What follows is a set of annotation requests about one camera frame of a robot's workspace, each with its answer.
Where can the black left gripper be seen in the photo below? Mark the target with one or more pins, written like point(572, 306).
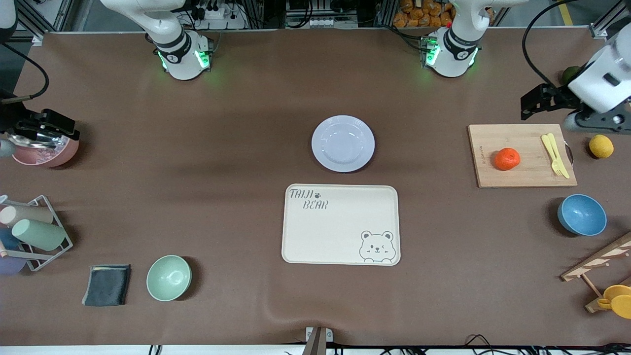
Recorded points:
point(563, 98)

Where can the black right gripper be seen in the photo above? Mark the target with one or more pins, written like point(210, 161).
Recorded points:
point(11, 121)

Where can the orange mandarin fruit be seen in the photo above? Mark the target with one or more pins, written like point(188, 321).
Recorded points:
point(507, 159)

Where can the pale lilac round plate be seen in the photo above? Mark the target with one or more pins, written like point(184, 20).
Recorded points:
point(343, 144)

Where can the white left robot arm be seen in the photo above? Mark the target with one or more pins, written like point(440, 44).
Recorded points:
point(451, 54)

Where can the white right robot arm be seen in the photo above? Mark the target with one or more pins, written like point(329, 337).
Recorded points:
point(182, 59)

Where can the pink bowl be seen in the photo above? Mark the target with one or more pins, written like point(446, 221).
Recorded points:
point(49, 157)

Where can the yellow plastic fork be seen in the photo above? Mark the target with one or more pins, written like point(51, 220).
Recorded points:
point(551, 153)

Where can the wooden cutting board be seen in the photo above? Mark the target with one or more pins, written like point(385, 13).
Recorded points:
point(522, 167)

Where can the dark green lime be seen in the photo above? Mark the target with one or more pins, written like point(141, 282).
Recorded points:
point(569, 75)

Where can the beige cup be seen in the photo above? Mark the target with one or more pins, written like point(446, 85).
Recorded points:
point(27, 215)

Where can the yellow lemon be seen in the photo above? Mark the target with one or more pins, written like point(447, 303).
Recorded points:
point(601, 146)

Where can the pale green cup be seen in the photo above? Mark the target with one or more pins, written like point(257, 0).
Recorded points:
point(39, 234)

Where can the blue cup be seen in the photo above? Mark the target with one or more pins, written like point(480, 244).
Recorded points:
point(7, 239)

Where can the blue bowl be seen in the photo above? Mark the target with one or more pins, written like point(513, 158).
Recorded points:
point(581, 215)

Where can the purple cup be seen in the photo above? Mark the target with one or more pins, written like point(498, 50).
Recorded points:
point(11, 266)

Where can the crate of orange fruit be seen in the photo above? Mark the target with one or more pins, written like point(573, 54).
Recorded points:
point(419, 17)

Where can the dark grey folded cloth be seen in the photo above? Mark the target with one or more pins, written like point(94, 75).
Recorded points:
point(106, 285)

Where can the wooden drying rack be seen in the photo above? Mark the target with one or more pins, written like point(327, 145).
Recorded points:
point(601, 256)

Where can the mint green bowl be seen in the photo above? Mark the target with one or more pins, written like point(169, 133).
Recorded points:
point(168, 278)

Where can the brown table mat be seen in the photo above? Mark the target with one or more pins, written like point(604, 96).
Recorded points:
point(419, 296)

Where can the white power strip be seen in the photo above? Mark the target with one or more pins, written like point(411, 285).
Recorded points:
point(227, 19)

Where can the white socket bar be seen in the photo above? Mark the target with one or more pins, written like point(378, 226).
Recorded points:
point(330, 23)

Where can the yellow plastic cup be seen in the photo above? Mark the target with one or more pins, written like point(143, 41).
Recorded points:
point(622, 305)

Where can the cream bear print tray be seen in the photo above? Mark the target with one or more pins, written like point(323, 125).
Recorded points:
point(340, 227)

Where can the aluminium frame post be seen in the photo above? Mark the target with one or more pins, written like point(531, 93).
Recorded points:
point(38, 39)
point(599, 32)

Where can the grey metal camera bracket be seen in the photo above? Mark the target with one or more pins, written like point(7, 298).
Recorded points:
point(318, 342)

